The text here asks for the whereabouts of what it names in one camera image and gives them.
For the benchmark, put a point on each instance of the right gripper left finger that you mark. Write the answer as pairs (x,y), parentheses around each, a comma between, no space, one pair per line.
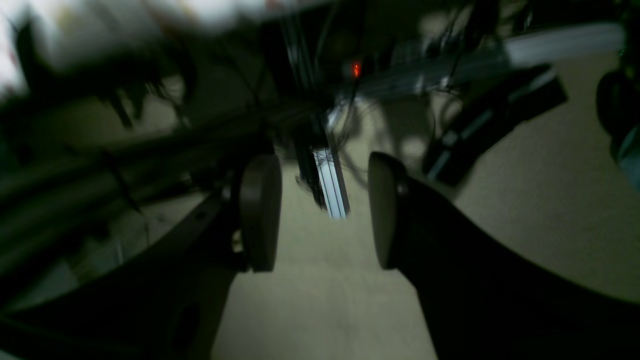
(167,302)

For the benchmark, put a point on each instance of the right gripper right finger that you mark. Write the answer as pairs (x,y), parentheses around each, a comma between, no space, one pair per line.
(481,300)

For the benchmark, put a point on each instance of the black power strip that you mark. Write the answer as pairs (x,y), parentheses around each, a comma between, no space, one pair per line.
(489,117)

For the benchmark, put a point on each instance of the aluminium frame rail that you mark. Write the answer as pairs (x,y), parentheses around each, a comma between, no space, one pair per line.
(519,52)

